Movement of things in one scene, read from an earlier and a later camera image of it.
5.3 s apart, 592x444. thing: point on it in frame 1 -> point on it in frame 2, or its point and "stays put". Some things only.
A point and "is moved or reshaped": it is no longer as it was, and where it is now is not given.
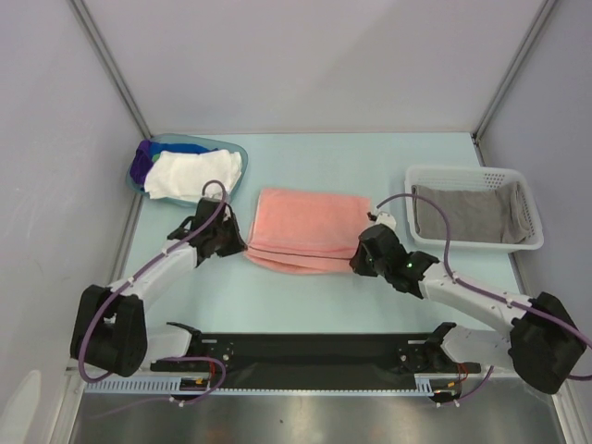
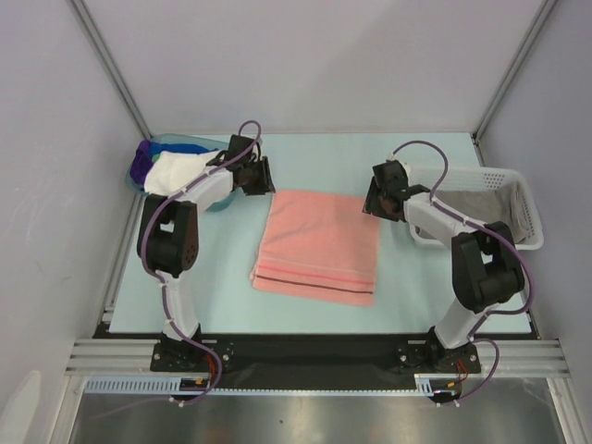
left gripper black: (237, 245) -> (265, 185)
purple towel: (141, 161) stays put
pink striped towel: (307, 233) is moved or reshaped
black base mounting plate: (312, 361) stays put
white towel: (182, 175) stays put
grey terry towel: (474, 215) stays put
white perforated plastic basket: (477, 177) stays put
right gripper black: (363, 258) -> (370, 195)
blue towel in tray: (155, 148) stays put
